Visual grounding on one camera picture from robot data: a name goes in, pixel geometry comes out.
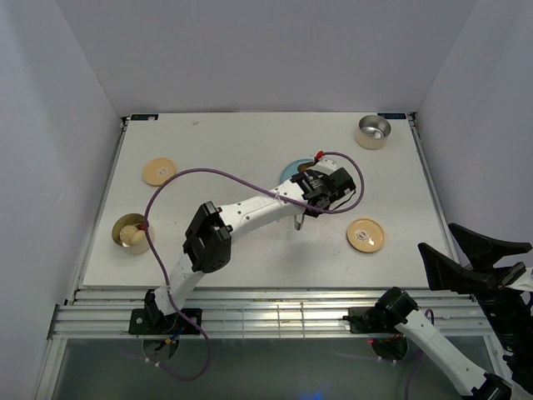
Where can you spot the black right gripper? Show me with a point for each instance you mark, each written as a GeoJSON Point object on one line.
{"type": "Point", "coordinates": [442, 272]}

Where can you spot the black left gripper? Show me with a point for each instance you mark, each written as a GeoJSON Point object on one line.
{"type": "Point", "coordinates": [311, 215]}

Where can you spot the stainless steel slotted tongs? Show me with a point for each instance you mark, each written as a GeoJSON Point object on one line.
{"type": "Point", "coordinates": [299, 220]}

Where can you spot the white steamed bun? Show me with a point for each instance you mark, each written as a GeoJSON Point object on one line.
{"type": "Point", "coordinates": [131, 236]}

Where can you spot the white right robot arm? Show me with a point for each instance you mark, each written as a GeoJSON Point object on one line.
{"type": "Point", "coordinates": [469, 380]}

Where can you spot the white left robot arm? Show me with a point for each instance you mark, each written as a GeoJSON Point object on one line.
{"type": "Point", "coordinates": [214, 229]}

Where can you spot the right steel lunch bowl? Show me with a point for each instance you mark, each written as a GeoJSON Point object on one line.
{"type": "Point", "coordinates": [372, 132]}

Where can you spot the steel lunch bowl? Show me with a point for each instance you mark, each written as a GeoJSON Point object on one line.
{"type": "Point", "coordinates": [372, 132]}
{"type": "Point", "coordinates": [129, 219]}

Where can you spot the left steel lunch bowl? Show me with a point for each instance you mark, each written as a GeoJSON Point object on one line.
{"type": "Point", "coordinates": [129, 219]}

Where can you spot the dark brown curved food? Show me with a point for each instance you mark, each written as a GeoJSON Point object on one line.
{"type": "Point", "coordinates": [305, 166]}

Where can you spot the blue and white plate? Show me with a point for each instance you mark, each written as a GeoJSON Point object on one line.
{"type": "Point", "coordinates": [293, 168]}

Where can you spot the right wooden round lid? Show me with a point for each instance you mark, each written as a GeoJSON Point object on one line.
{"type": "Point", "coordinates": [366, 235]}

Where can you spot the wooden round lid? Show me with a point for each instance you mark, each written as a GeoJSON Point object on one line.
{"type": "Point", "coordinates": [157, 171]}
{"type": "Point", "coordinates": [366, 235]}

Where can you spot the right blue corner label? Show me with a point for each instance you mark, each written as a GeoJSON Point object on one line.
{"type": "Point", "coordinates": [392, 116]}

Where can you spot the blue corner label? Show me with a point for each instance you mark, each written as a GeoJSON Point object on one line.
{"type": "Point", "coordinates": [144, 117]}
{"type": "Point", "coordinates": [392, 116]}

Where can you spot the left wooden round lid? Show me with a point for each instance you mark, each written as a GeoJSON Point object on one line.
{"type": "Point", "coordinates": [157, 171]}

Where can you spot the left blue corner label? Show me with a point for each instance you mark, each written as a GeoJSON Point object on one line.
{"type": "Point", "coordinates": [144, 117]}

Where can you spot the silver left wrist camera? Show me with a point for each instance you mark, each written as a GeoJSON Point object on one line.
{"type": "Point", "coordinates": [323, 164]}

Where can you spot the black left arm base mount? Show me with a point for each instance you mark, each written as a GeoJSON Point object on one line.
{"type": "Point", "coordinates": [149, 320]}

